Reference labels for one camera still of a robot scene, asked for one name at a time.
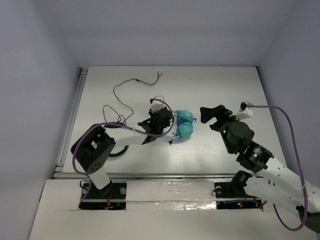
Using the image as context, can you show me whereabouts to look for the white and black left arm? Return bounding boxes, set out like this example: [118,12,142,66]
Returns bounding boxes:
[70,108,174,199]

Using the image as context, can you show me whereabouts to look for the blue headphone cable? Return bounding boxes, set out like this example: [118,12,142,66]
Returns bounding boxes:
[167,109,198,146]

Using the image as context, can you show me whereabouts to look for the black headphone cable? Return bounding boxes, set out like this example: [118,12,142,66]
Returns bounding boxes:
[102,71,163,128]

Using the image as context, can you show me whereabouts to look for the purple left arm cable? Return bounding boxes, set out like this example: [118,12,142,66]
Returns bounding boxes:
[71,99,175,208]

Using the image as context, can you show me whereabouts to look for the teal cat ear headphones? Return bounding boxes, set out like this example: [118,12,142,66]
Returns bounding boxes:
[166,110,197,145]

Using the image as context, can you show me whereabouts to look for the aluminium left rail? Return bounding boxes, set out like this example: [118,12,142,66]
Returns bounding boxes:
[52,66,89,179]

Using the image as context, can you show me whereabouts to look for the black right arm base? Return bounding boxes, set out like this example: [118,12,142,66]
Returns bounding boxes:
[211,170,264,210]

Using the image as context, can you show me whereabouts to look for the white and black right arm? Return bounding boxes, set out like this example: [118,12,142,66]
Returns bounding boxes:
[200,102,320,233]

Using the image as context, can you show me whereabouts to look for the black headphones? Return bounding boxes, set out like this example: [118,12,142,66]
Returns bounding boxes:
[109,121,130,158]

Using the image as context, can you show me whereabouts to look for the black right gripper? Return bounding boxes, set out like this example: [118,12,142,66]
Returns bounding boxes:
[201,104,245,154]

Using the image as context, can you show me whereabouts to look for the white front cover board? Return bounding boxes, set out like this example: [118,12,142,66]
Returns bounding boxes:
[30,179,317,240]

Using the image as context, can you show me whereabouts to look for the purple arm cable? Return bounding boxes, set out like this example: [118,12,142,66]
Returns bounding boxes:
[246,105,309,231]
[71,99,175,208]

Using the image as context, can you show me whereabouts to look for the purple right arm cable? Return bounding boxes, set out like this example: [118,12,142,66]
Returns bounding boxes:
[246,105,309,231]

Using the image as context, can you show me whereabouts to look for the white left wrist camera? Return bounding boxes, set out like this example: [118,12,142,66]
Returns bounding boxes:
[150,95,165,113]

